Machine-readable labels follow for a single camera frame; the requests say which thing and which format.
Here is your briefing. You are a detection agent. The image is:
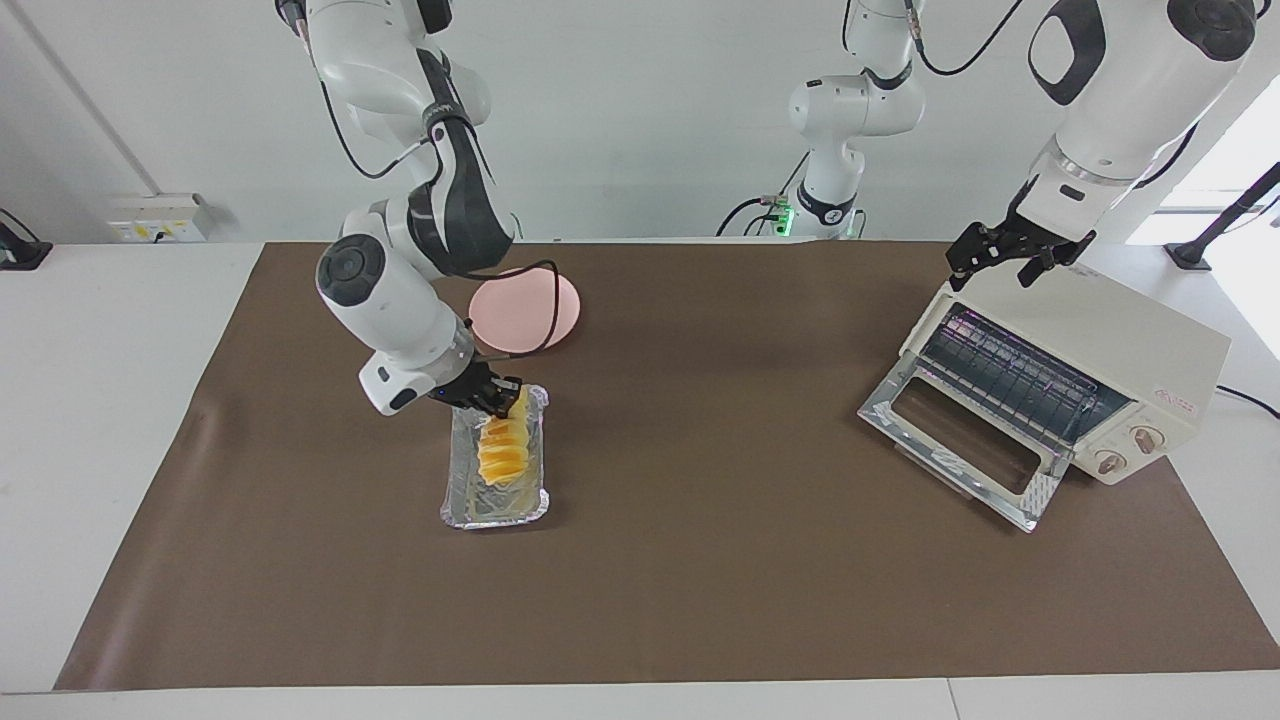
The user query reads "golden bread loaf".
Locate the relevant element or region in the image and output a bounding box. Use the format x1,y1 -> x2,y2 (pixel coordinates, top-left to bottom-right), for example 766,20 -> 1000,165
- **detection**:
477,388 -> 531,489

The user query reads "aluminium foil tray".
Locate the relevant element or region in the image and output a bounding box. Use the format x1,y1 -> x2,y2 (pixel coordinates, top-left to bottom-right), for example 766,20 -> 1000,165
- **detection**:
440,384 -> 553,531

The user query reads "cream toaster oven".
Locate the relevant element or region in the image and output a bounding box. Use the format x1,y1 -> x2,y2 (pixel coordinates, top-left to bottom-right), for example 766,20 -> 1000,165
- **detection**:
858,243 -> 1233,534

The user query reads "glass oven door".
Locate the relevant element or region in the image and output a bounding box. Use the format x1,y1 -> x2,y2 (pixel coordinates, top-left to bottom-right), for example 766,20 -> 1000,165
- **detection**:
858,352 -> 1074,534

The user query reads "pink round plate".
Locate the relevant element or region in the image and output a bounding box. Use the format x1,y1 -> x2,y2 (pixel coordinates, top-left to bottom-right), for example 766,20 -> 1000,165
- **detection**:
468,266 -> 582,355

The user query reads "black stand with pole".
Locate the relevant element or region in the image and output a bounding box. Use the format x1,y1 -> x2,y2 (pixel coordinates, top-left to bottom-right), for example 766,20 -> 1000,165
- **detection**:
1165,163 -> 1280,271

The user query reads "brown table mat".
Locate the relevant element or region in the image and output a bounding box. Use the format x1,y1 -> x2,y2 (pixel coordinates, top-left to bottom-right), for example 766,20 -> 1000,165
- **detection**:
55,240 -> 1280,691

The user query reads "white power strip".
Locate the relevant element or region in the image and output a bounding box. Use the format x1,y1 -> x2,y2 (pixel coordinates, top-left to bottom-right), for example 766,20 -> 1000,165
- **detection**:
108,195 -> 211,244

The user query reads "black table clamp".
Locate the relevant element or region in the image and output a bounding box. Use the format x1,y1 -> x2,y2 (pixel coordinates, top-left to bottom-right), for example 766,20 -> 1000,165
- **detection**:
0,208 -> 53,271

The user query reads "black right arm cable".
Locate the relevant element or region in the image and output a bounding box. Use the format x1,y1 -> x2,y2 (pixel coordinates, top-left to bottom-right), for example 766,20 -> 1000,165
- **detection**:
318,80 -> 561,358

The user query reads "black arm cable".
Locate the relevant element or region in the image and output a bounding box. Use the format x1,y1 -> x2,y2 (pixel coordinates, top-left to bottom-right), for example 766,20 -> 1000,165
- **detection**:
900,0 -> 1013,73
318,80 -> 561,358

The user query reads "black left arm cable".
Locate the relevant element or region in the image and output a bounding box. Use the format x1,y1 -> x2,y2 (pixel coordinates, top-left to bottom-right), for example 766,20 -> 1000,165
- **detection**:
900,0 -> 1013,73

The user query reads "black left base cable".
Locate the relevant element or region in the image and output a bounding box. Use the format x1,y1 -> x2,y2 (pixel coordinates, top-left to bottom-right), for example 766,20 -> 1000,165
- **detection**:
715,150 -> 811,239

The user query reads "black oven power cord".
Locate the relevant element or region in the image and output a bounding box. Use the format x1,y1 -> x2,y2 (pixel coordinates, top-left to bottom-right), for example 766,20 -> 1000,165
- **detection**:
1215,385 -> 1280,419

